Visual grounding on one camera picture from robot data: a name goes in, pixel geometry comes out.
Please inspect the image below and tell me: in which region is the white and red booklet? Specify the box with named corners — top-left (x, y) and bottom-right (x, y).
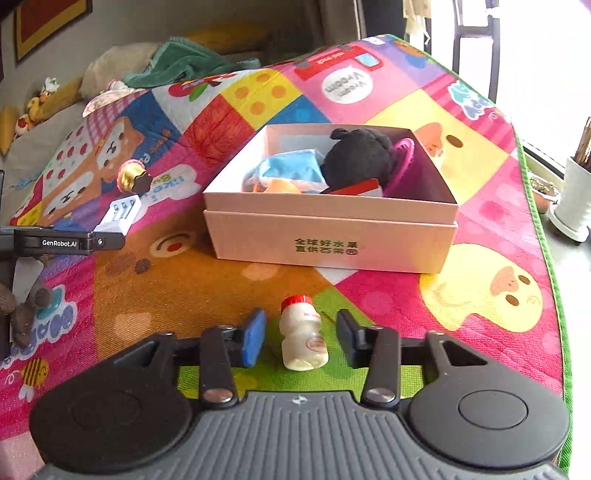
top-left (323, 180), bottom-right (384, 198)

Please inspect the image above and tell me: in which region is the small potted plant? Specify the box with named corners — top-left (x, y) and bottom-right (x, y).
top-left (529, 175), bottom-right (559, 214)

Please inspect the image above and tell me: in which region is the brown plush toy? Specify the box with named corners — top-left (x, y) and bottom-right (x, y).
top-left (0, 256), bottom-right (52, 348)

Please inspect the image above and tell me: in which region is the yellow cushion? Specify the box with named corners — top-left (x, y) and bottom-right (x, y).
top-left (185, 23), bottom-right (269, 54)

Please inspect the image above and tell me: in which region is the framed wall picture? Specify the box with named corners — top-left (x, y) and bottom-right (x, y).
top-left (13, 0), bottom-right (93, 63)

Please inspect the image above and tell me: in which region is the black plush toy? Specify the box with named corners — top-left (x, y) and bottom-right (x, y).
top-left (320, 128), bottom-right (397, 192)

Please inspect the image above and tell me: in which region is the hanging beige cloth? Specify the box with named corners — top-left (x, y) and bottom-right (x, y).
top-left (402, 0), bottom-right (432, 47)

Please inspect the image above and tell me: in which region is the gold and pink toy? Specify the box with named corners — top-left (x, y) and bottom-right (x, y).
top-left (117, 159), bottom-right (153, 195)

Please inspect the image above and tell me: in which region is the magenta plastic toy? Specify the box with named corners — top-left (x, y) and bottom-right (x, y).
top-left (381, 137), bottom-right (419, 199)

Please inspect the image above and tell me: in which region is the black window frame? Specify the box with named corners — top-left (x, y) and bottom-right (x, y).
top-left (452, 0), bottom-right (502, 104)

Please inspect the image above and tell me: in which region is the pink cardboard box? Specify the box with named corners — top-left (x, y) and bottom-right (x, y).
top-left (202, 124), bottom-right (459, 274)

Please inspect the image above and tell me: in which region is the colourful printed play mat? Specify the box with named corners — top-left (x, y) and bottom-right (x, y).
top-left (0, 33), bottom-right (573, 480)

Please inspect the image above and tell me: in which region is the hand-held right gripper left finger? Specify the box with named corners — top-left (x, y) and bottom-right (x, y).
top-left (117, 308), bottom-right (267, 409)

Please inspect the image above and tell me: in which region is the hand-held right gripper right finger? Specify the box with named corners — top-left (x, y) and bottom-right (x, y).
top-left (335, 309), bottom-right (490, 408)

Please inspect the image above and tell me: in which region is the green towel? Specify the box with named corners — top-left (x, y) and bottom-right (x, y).
top-left (122, 37), bottom-right (262, 88)

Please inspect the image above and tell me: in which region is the blue soft pouch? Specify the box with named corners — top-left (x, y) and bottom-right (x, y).
top-left (252, 148), bottom-right (328, 192)

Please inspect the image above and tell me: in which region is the white plant pot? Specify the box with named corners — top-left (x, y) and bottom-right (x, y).
top-left (547, 157), bottom-right (591, 243)

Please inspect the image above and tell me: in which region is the long yellow plush toy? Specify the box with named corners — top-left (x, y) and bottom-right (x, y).
top-left (14, 76), bottom-right (84, 137)

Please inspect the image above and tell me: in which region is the beige pillow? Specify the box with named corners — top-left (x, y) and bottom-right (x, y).
top-left (81, 44), bottom-right (162, 100)

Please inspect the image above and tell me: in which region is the small white drink bottle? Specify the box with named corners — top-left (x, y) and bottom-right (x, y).
top-left (278, 295), bottom-right (329, 371)

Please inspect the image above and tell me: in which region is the pink and white cloth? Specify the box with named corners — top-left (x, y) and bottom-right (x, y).
top-left (83, 79), bottom-right (144, 116)

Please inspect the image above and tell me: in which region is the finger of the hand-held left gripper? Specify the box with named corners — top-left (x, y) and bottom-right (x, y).
top-left (92, 233), bottom-right (126, 251)

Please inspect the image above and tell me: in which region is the white battery charger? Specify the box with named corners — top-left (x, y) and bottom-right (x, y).
top-left (93, 195), bottom-right (141, 236)

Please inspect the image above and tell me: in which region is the orange plastic toy cup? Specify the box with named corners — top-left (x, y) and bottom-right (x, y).
top-left (252, 179), bottom-right (315, 193)

